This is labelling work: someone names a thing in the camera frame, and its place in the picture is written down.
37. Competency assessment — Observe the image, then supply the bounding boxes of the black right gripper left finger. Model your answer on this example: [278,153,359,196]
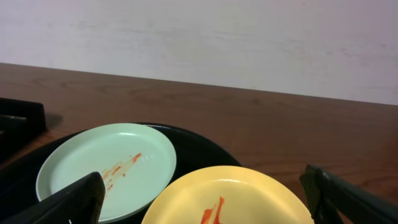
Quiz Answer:
[1,172,106,224]

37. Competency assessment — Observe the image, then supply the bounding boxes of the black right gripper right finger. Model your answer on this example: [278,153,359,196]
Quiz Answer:
[299,164,397,224]

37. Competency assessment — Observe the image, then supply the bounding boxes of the rectangular black tray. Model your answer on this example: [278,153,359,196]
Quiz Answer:
[1,98,47,162]

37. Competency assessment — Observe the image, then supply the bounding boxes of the yellow plate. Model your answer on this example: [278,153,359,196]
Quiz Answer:
[142,166,313,224]

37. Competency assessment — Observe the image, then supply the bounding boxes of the light green plate with stain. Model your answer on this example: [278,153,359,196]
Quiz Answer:
[35,123,177,223]

